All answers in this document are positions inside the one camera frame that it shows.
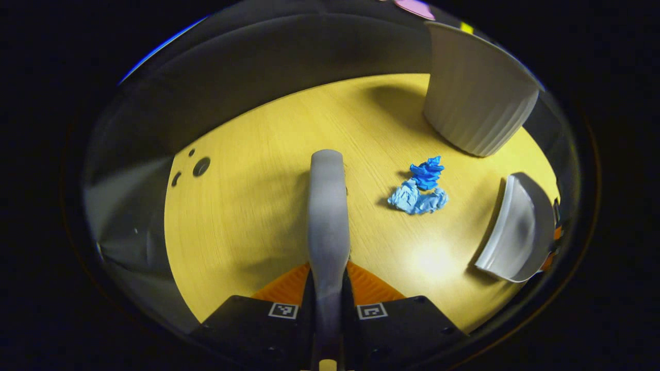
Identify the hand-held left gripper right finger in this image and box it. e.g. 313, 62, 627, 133
341, 260, 470, 371

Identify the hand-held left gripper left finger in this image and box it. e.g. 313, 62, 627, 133
190, 262, 316, 371

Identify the grey plastic dustpan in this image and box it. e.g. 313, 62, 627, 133
474, 173, 557, 283

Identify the small grey broom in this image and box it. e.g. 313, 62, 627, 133
308, 149, 352, 371

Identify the dark blue paper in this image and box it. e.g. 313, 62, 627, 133
409, 156, 445, 191

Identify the light blue paper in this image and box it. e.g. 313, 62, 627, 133
388, 178, 449, 215

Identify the white ribbed garbage bin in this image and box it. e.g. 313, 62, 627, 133
423, 22, 541, 158

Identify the yellow wooden desktop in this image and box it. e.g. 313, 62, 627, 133
164, 73, 562, 334

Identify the black backdrop cloth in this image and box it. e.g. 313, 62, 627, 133
82, 0, 583, 330

